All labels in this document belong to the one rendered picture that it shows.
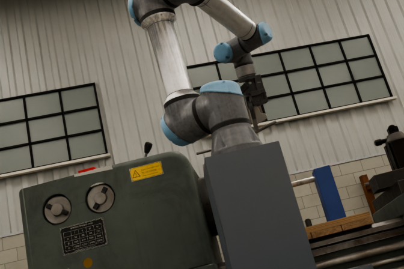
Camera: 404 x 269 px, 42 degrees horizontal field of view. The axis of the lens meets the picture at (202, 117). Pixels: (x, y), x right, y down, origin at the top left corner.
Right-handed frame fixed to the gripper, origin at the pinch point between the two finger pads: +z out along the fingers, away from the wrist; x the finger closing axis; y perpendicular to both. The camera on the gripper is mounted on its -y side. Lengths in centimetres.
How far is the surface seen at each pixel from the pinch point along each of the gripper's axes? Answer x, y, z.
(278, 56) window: 764, 118, -130
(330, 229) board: -30, 13, 38
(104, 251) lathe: -34, -59, 26
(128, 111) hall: 697, -164, -96
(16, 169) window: 637, -354, -47
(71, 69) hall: 702, -244, -196
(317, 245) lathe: -29, 8, 42
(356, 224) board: -30, 21, 39
